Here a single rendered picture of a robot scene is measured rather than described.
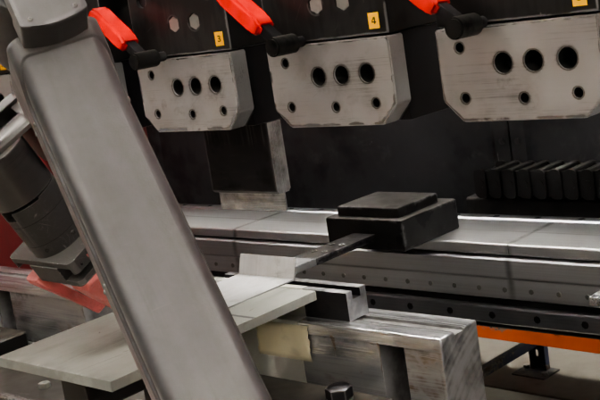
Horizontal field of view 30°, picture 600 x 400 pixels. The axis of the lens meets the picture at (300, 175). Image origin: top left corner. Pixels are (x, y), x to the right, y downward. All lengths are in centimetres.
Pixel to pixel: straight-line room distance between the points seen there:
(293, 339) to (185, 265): 57
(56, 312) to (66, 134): 88
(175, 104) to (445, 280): 40
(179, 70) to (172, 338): 61
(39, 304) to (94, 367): 52
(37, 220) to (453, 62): 39
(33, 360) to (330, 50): 40
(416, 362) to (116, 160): 51
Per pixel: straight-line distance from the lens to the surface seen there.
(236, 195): 121
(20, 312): 159
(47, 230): 102
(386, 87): 98
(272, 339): 119
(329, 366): 115
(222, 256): 161
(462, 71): 93
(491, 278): 131
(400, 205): 132
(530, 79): 90
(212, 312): 60
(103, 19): 120
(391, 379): 111
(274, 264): 121
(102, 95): 65
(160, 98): 120
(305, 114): 105
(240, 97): 112
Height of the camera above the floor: 130
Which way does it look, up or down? 9 degrees down
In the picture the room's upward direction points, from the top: 9 degrees counter-clockwise
